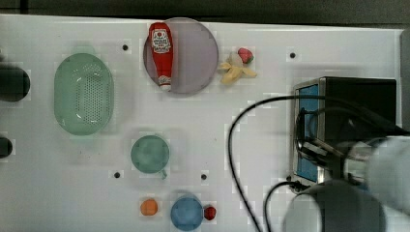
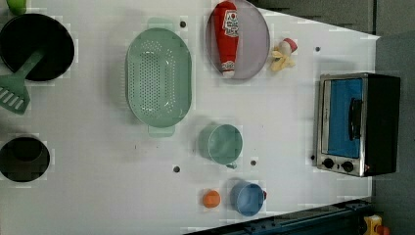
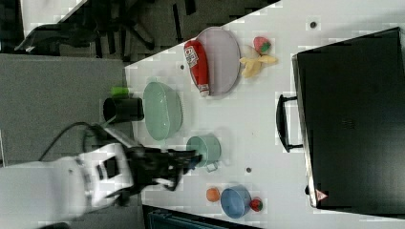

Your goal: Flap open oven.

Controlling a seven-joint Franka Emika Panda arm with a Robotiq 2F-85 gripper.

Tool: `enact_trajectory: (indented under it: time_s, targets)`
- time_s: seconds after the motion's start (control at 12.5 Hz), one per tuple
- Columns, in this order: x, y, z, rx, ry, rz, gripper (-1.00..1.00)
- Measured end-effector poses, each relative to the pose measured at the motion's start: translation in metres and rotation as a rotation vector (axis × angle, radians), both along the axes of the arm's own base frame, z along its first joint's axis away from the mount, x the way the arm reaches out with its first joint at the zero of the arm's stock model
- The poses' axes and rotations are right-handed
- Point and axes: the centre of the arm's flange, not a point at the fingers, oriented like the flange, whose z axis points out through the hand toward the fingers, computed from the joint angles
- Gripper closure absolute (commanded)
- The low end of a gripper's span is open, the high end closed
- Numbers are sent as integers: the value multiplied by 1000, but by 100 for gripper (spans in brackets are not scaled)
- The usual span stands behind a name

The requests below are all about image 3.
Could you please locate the green slotted spatula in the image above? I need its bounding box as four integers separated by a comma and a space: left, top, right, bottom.
95, 115, 116, 128

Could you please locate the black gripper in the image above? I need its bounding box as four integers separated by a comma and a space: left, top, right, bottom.
125, 147, 203, 195

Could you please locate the black toaster oven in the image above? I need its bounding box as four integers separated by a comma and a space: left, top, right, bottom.
292, 28, 405, 218

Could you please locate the red strawberry toy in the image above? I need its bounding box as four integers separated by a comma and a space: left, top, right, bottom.
249, 198, 264, 212
253, 36, 271, 53

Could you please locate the green perforated colander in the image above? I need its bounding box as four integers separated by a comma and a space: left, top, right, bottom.
143, 81, 182, 141

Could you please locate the lime green object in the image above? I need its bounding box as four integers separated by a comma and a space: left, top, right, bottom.
110, 87, 129, 96

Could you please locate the green mug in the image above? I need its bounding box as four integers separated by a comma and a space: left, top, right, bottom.
186, 134, 222, 173

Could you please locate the grey round plate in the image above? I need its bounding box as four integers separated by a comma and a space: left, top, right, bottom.
197, 27, 241, 96

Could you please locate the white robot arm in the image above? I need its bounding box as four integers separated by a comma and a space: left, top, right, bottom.
1, 143, 202, 229

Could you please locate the orange ball toy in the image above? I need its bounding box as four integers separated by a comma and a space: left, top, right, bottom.
206, 188, 221, 202

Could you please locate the large black pot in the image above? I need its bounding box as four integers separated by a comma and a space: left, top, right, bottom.
102, 98, 144, 123

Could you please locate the blue cup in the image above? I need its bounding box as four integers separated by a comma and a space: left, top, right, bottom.
221, 185, 251, 219

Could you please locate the red ketchup bottle toy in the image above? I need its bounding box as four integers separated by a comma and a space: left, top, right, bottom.
183, 39, 210, 97

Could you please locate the peeled banana toy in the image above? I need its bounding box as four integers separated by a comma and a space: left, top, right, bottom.
240, 45, 277, 78

